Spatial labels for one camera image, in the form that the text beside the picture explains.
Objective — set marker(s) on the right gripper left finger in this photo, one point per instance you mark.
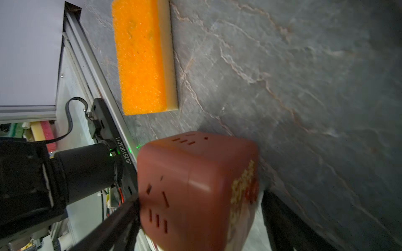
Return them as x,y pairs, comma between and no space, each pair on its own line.
117,233

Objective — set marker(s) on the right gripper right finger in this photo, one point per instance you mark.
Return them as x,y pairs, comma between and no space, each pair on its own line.
286,230

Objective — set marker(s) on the red cube socket adapter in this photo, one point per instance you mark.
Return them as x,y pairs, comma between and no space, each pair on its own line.
198,191

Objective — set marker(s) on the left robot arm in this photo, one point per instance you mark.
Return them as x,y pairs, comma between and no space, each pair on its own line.
36,189

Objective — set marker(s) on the orange sponge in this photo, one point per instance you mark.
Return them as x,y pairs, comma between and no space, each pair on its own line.
144,49

